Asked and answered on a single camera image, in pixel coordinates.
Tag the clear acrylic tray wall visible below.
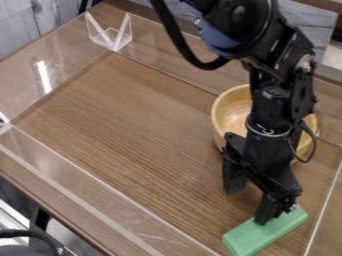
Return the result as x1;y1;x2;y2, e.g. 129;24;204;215
0;120;219;256

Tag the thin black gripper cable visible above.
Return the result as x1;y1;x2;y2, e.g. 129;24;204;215
287;121;318;164

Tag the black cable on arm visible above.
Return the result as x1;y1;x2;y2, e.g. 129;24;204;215
147;0;235;72

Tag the brown wooden bowl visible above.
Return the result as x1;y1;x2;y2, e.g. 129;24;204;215
211;84;319;157

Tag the black cable lower left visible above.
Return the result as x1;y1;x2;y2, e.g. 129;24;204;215
0;229;64;256

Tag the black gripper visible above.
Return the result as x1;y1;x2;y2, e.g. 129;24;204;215
221;128;302;225

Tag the green rectangular block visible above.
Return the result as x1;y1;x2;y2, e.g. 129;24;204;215
221;208;308;256

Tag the clear acrylic corner bracket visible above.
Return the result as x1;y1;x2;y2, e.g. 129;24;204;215
84;12;132;52

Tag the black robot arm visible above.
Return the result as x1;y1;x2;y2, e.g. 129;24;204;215
180;0;318;225

